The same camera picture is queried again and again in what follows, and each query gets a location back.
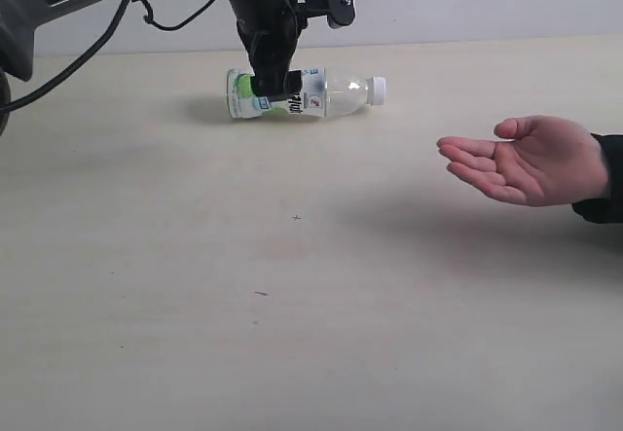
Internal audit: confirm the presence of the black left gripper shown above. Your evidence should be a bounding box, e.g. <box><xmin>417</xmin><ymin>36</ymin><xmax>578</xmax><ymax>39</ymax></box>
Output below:
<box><xmin>237</xmin><ymin>0</ymin><xmax>303</xmax><ymax>101</ymax></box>

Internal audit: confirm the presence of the green label clear bottle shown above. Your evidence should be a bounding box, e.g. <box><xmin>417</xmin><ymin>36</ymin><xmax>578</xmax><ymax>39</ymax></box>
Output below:
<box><xmin>226</xmin><ymin>67</ymin><xmax>386</xmax><ymax>120</ymax></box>

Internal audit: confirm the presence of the person's open bare hand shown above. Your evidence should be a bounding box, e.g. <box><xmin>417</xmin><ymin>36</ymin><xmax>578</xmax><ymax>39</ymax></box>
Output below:
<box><xmin>437</xmin><ymin>115</ymin><xmax>598</xmax><ymax>207</ymax></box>

